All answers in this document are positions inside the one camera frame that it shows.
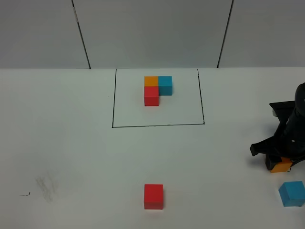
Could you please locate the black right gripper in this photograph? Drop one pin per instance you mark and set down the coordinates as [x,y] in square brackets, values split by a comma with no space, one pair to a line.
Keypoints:
[288,142]

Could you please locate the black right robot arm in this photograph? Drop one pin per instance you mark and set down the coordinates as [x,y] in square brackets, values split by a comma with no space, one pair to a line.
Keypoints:
[299,102]

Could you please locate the loose blue cube block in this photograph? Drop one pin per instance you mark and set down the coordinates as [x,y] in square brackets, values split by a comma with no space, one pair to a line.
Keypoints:
[292,194]

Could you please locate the template blue cube block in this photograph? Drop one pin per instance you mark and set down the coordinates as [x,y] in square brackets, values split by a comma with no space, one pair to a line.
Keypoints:
[165,85]

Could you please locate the template red cube block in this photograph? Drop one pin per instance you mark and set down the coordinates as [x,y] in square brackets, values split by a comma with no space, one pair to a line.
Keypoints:
[151,95]

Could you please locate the template orange cube block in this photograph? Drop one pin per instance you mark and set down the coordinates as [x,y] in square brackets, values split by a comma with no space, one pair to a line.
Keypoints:
[151,81]

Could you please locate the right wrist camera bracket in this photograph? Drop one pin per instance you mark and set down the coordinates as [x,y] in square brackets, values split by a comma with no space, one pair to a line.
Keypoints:
[283,110]

